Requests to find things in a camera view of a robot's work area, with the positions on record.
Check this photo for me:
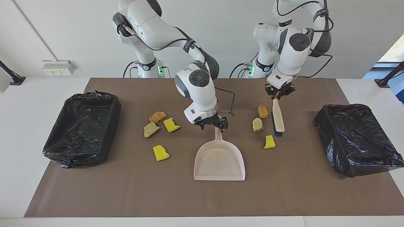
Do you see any brown paper table mat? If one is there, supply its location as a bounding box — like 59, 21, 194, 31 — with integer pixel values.
24, 78, 404, 218

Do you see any black stand foot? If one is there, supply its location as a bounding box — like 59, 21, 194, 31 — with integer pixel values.
374, 61, 404, 88
0, 60, 26, 86

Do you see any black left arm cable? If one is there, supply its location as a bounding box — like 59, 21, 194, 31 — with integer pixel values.
273, 0, 334, 79

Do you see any beige brush with black bristles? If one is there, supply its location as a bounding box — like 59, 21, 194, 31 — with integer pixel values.
271, 98, 285, 137

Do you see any bin lined with black bag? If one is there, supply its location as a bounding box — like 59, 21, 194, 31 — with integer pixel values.
314, 103, 404, 178
42, 90, 122, 169

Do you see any black base cable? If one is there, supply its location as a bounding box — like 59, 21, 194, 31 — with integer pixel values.
122, 61, 139, 78
229, 62, 250, 78

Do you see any white wall socket box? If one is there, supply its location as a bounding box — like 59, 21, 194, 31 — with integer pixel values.
42, 60, 75, 76

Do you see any orange striped croissant piece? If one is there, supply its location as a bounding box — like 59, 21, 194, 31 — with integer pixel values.
149, 111, 167, 123

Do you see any bright window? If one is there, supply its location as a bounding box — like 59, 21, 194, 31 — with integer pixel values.
378, 33, 404, 62

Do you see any beige plastic dustpan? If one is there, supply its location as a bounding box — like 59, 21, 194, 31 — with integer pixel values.
193, 125, 246, 182

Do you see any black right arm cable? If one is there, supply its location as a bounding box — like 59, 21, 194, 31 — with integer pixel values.
117, 19, 236, 117

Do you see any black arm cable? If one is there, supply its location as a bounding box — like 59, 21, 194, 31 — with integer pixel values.
273, 0, 334, 79
117, 19, 236, 117

